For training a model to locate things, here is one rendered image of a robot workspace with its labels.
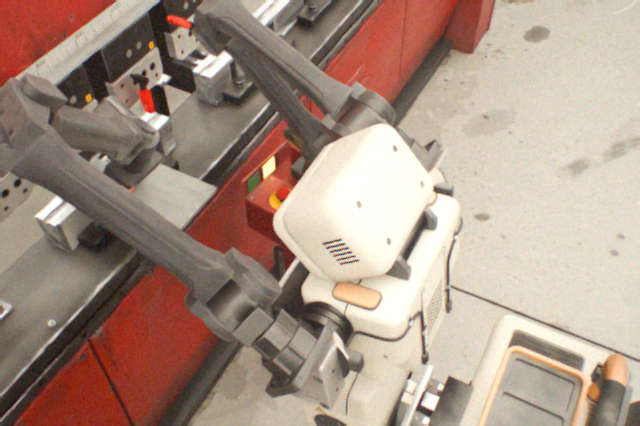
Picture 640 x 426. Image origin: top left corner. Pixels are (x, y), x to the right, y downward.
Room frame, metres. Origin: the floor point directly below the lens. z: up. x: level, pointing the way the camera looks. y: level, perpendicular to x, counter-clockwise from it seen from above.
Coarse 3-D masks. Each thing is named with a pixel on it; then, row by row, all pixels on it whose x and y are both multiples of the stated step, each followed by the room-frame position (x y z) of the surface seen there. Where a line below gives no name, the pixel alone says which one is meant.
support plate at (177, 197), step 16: (160, 176) 1.04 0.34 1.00; (176, 176) 1.04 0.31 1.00; (144, 192) 1.00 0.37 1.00; (160, 192) 0.99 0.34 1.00; (176, 192) 0.99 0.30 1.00; (192, 192) 0.99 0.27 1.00; (208, 192) 0.99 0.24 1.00; (160, 208) 0.95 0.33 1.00; (176, 208) 0.95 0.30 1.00; (192, 208) 0.95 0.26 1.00; (176, 224) 0.90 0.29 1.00
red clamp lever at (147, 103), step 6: (132, 78) 1.17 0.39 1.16; (138, 78) 1.16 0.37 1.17; (144, 78) 1.16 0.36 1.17; (144, 84) 1.15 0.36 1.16; (144, 90) 1.16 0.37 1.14; (144, 96) 1.16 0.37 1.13; (150, 96) 1.16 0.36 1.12; (144, 102) 1.16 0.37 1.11; (150, 102) 1.16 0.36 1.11; (144, 108) 1.16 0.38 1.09; (150, 108) 1.16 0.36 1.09
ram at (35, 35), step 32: (0, 0) 0.99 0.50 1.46; (32, 0) 1.04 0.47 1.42; (64, 0) 1.10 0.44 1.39; (96, 0) 1.16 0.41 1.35; (0, 32) 0.97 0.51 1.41; (32, 32) 1.02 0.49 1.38; (64, 32) 1.08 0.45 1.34; (0, 64) 0.95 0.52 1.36; (32, 64) 1.00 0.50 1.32; (64, 64) 1.06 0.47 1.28
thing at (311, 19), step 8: (312, 0) 1.87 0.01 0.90; (320, 0) 1.87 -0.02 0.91; (328, 0) 1.87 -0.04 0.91; (336, 0) 1.90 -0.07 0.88; (304, 8) 1.83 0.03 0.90; (320, 8) 1.83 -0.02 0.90; (328, 8) 1.86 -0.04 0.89; (304, 16) 1.79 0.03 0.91; (312, 16) 1.79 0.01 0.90; (320, 16) 1.82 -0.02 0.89; (304, 24) 1.78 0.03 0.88; (312, 24) 1.77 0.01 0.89
